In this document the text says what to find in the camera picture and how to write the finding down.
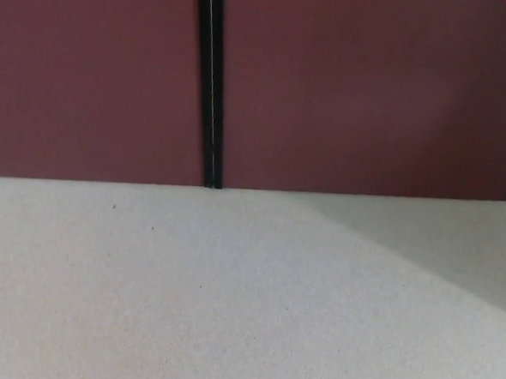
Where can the black door edge strip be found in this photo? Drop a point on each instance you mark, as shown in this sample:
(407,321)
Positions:
(218,45)
(204,45)

